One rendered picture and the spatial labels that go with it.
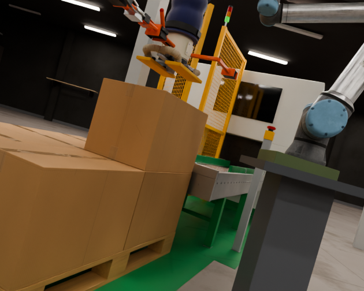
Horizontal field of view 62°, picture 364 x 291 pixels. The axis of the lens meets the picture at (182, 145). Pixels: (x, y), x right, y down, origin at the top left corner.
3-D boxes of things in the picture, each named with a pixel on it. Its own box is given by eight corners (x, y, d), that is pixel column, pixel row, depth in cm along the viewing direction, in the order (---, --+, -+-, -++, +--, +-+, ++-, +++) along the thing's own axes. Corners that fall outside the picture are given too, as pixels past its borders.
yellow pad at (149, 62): (162, 76, 203) (164, 68, 203) (175, 78, 199) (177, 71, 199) (135, 58, 172) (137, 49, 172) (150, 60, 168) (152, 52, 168)
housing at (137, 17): (131, 21, 144) (133, 12, 144) (143, 22, 141) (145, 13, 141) (122, 14, 137) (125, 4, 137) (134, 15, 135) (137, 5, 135)
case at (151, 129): (142, 156, 217) (158, 103, 217) (192, 173, 200) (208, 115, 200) (83, 149, 163) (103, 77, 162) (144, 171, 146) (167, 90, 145)
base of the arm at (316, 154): (312, 165, 156) (318, 146, 156) (332, 169, 138) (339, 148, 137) (278, 153, 155) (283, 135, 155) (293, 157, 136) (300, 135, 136)
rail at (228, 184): (261, 188, 413) (265, 175, 412) (265, 189, 411) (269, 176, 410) (204, 198, 203) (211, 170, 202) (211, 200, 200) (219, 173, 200)
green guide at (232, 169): (258, 175, 416) (260, 169, 416) (266, 178, 412) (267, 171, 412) (226, 174, 271) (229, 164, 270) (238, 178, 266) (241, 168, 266)
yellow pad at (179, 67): (187, 81, 196) (189, 73, 196) (201, 84, 192) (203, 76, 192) (164, 63, 165) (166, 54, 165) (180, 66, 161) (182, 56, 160)
